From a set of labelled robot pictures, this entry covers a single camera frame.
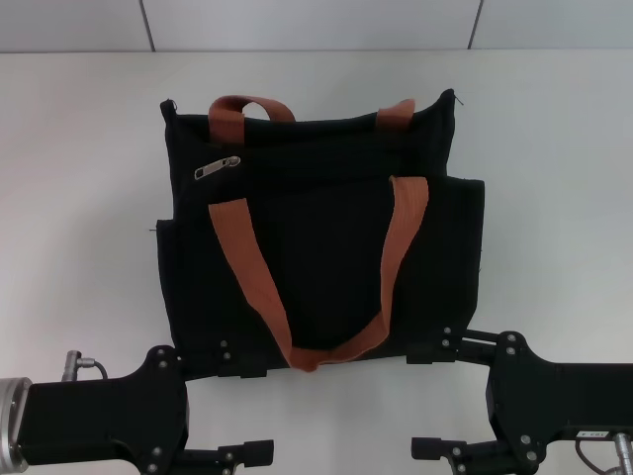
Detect black food bag orange handles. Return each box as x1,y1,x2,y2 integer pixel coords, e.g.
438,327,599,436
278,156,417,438
155,87,486,373

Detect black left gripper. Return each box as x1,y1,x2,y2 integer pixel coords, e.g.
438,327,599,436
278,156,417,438
24,338,276,475

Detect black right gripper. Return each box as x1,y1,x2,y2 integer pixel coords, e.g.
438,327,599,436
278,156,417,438
406,325,633,475

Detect silver metal zipper pull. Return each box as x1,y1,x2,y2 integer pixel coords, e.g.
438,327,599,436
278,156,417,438
193,154,242,183

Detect right gripper grey cable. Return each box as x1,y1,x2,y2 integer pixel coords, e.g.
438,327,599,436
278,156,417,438
576,432,633,475

